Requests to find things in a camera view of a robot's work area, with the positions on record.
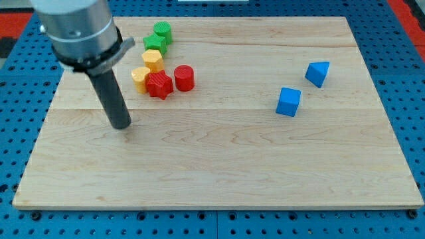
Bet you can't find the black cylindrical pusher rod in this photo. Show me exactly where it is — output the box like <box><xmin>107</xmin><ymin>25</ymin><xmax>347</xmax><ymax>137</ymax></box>
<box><xmin>88</xmin><ymin>70</ymin><xmax>131</xmax><ymax>129</ymax></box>

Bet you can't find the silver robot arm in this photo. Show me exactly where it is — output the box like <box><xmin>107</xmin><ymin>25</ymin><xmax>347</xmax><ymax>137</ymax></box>
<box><xmin>30</xmin><ymin>0</ymin><xmax>135</xmax><ymax>129</ymax></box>

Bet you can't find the wooden board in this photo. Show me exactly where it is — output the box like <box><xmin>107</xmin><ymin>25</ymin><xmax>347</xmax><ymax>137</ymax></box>
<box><xmin>13</xmin><ymin>17</ymin><xmax>424</xmax><ymax>210</ymax></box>

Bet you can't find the yellow cylinder block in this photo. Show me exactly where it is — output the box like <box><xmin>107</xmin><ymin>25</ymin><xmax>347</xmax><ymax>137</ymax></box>
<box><xmin>131</xmin><ymin>66</ymin><xmax>151</xmax><ymax>94</ymax></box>

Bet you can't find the red star block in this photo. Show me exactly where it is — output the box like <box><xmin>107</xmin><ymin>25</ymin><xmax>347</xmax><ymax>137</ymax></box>
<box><xmin>146</xmin><ymin>70</ymin><xmax>173</xmax><ymax>100</ymax></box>

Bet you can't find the yellow hexagon block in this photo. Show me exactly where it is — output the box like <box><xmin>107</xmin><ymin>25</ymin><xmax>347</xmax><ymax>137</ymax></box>
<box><xmin>141</xmin><ymin>49</ymin><xmax>165</xmax><ymax>72</ymax></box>

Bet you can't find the red cylinder block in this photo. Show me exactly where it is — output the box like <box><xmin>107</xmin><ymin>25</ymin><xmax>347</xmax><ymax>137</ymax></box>
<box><xmin>174</xmin><ymin>65</ymin><xmax>195</xmax><ymax>92</ymax></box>

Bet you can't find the green star block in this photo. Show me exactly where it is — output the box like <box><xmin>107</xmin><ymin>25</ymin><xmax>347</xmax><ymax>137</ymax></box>
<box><xmin>143</xmin><ymin>33</ymin><xmax>167</xmax><ymax>56</ymax></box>

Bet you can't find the green cylinder block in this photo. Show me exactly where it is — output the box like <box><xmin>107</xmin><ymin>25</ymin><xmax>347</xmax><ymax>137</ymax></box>
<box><xmin>153</xmin><ymin>21</ymin><xmax>173</xmax><ymax>45</ymax></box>

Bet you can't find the blue cube block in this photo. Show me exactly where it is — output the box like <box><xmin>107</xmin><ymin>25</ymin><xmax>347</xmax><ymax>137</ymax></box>
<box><xmin>276</xmin><ymin>88</ymin><xmax>301</xmax><ymax>117</ymax></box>

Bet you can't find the blue triangular prism block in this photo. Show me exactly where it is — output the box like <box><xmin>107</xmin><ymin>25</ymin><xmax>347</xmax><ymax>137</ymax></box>
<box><xmin>305</xmin><ymin>61</ymin><xmax>330</xmax><ymax>88</ymax></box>

